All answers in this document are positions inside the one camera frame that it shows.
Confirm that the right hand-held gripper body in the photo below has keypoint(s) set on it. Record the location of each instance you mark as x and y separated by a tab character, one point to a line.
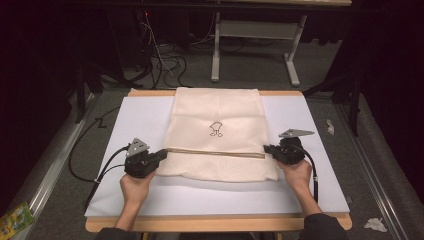
291	151

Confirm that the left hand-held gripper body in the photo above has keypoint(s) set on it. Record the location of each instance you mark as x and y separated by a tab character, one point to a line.
138	165

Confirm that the cream mesh zippered laundry bag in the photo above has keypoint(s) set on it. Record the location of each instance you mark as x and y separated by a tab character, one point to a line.
216	106

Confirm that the person's right hand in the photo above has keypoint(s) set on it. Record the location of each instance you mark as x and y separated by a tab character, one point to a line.
300	175

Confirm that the person's left hand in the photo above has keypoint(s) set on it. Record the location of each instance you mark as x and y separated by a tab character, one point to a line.
136	190

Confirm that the white board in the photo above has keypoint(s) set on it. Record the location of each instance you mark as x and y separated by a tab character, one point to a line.
140	120

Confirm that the small white paper scrap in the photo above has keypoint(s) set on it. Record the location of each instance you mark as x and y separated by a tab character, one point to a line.
330	127

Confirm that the black metal stand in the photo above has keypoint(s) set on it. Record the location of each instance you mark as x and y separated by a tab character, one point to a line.
80	96
355	100

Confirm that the wooden table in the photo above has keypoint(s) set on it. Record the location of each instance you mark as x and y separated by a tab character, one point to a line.
216	224

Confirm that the crumpled white paper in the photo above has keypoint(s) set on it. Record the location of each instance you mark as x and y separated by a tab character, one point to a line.
375	224

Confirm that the green printed packet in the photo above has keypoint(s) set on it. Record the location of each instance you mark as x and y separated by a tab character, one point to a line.
15	220

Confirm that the metal floor rail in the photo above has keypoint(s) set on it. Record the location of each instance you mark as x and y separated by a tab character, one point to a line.
366	170
55	166

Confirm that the white metal desk frame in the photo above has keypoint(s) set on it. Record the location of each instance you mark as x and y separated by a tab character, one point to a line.
256	29

